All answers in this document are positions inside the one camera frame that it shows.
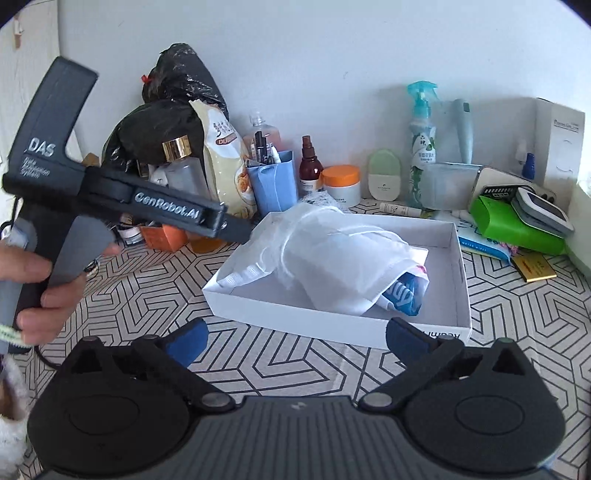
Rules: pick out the person left hand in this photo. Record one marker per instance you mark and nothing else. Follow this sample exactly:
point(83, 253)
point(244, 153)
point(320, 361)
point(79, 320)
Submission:
point(40, 325)

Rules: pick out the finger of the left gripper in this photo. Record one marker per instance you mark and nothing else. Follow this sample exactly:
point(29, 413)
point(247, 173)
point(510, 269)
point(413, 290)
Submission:
point(109, 194)

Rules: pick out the yellow snack pouch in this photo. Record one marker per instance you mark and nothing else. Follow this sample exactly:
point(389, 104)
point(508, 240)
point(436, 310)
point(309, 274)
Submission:
point(225, 159)

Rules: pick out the white fleece left sleeve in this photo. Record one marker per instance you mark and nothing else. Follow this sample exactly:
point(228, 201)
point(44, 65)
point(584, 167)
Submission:
point(15, 410)

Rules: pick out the orange lid cream jar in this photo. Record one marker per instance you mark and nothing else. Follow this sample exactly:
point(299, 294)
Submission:
point(343, 183)

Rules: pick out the black plastic bag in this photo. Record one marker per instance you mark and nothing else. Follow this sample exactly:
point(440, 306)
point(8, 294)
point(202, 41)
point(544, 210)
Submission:
point(178, 78)

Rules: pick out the frosted bottle gold cap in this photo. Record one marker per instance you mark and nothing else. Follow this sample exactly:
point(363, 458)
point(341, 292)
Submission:
point(184, 171)

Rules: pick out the orange cardboard box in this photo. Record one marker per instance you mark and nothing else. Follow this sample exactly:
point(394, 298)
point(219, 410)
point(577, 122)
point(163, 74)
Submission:
point(163, 238)

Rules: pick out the green plastic case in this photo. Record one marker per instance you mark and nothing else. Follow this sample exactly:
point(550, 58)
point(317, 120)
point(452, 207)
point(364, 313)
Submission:
point(499, 221)

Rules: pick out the white nonwoven shopping bag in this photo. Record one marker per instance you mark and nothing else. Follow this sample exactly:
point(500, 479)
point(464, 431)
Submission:
point(343, 263)

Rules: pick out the brown spray bottle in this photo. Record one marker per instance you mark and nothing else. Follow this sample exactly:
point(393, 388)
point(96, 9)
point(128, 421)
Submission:
point(310, 171)

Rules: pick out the white carton box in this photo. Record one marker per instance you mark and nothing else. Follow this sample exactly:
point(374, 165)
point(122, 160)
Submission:
point(554, 162)

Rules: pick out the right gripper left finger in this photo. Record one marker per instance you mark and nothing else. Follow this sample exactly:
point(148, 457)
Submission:
point(111, 411)

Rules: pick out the green white small container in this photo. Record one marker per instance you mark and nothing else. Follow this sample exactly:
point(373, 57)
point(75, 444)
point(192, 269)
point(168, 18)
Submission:
point(384, 175)

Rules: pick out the yellow small booklet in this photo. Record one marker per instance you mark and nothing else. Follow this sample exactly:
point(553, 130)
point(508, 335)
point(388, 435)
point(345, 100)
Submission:
point(533, 267)

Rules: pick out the teal spray bottle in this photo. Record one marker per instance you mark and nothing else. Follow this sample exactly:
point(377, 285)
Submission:
point(423, 130)

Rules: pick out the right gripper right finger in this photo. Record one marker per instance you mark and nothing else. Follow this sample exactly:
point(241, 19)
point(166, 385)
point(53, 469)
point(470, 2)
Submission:
point(469, 408)

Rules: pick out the blue pen holder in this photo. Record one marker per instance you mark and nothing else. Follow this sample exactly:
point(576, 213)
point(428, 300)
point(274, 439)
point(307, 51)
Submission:
point(274, 186)

